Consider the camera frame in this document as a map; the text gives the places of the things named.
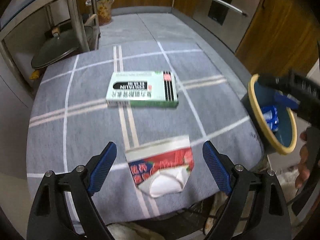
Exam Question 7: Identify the blue white wrapper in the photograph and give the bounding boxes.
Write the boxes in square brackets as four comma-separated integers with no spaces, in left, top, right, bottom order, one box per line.
[261,105,279,133]

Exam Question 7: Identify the red white paper cup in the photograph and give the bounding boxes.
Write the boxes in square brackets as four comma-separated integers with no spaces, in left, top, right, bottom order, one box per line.
[125,135,194,198]

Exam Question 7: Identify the green white medicine box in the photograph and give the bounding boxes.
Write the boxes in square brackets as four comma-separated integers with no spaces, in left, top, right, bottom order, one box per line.
[106,71,178,108]

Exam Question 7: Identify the wooden kitchen cabinets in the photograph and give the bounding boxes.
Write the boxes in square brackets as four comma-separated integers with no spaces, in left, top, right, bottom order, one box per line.
[78,0,319,75]

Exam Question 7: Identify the patterned floor trash bin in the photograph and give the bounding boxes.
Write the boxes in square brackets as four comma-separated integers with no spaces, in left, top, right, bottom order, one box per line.
[96,0,114,26]

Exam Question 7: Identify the person's right hand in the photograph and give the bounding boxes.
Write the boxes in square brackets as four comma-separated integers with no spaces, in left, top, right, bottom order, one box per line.
[295,126,319,189]

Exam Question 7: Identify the blue bin with yellow rim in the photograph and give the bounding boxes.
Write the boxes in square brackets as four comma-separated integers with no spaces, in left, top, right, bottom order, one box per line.
[241,74,298,155]

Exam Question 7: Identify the stainless steel oven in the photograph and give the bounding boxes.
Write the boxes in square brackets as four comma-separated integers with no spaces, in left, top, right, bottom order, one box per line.
[193,0,260,52]

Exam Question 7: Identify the grey checked table cloth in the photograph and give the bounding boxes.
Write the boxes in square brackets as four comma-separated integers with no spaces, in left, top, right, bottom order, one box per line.
[27,40,263,224]

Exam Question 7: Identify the small yellow object under shelf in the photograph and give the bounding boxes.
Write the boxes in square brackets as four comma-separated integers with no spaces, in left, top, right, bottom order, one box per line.
[29,70,42,80]

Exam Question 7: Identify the grey pot lid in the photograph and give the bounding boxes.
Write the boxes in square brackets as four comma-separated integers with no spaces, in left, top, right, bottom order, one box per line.
[31,27,80,70]

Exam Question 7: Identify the stainless steel shelf rack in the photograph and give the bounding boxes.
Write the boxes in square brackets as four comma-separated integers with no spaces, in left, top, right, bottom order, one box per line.
[1,0,100,92]

